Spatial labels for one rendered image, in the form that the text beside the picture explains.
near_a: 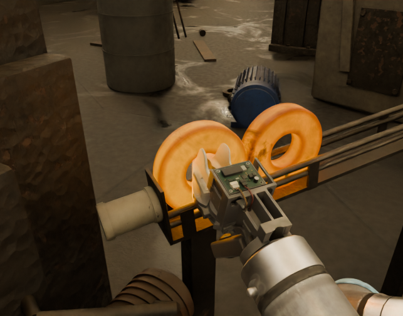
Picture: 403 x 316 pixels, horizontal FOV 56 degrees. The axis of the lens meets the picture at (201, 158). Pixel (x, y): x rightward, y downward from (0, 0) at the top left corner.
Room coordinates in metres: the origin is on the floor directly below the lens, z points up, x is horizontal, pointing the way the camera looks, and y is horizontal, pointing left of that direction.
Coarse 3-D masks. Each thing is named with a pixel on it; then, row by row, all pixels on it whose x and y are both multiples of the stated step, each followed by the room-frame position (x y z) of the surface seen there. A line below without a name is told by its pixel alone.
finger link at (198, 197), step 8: (192, 176) 0.47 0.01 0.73; (192, 184) 0.46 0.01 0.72; (192, 192) 0.45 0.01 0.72; (200, 192) 0.44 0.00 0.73; (208, 192) 0.44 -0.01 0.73; (200, 200) 0.43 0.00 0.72; (208, 200) 0.43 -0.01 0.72; (200, 208) 0.42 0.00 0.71; (208, 208) 0.42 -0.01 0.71; (208, 216) 0.41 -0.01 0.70
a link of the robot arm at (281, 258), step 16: (272, 240) 0.33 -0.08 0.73; (288, 240) 0.32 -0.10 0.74; (304, 240) 0.33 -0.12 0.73; (256, 256) 0.31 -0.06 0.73; (272, 256) 0.30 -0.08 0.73; (288, 256) 0.30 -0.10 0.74; (304, 256) 0.30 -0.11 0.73; (256, 272) 0.30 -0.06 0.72; (272, 272) 0.29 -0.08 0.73; (288, 272) 0.29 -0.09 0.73; (256, 288) 0.29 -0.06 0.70; (256, 304) 0.29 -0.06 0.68
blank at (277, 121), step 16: (272, 112) 0.57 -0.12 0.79; (288, 112) 0.57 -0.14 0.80; (304, 112) 0.58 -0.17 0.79; (256, 128) 0.55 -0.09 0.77; (272, 128) 0.55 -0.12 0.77; (288, 128) 0.57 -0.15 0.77; (304, 128) 0.58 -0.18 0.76; (320, 128) 0.60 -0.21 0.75; (256, 144) 0.54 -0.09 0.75; (272, 144) 0.55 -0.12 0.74; (304, 144) 0.58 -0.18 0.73; (320, 144) 0.60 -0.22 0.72; (272, 160) 0.59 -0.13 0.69; (288, 160) 0.59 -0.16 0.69; (304, 160) 0.59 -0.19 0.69
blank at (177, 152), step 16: (192, 128) 0.51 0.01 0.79; (208, 128) 0.51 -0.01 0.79; (224, 128) 0.52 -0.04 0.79; (176, 144) 0.49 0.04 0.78; (192, 144) 0.50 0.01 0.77; (208, 144) 0.51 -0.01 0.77; (240, 144) 0.53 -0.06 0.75; (160, 160) 0.49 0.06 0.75; (176, 160) 0.49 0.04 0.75; (192, 160) 0.50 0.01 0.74; (240, 160) 0.53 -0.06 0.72; (160, 176) 0.47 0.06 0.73; (176, 176) 0.48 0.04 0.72; (176, 192) 0.48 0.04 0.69
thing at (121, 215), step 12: (144, 192) 0.48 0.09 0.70; (108, 204) 0.45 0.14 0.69; (120, 204) 0.45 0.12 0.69; (132, 204) 0.45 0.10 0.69; (144, 204) 0.46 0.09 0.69; (156, 204) 0.46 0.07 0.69; (108, 216) 0.43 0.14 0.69; (120, 216) 0.44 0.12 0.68; (132, 216) 0.44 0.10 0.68; (144, 216) 0.45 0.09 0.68; (156, 216) 0.45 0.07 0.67; (108, 228) 0.42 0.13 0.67; (120, 228) 0.43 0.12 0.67; (132, 228) 0.44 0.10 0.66; (108, 240) 0.42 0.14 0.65
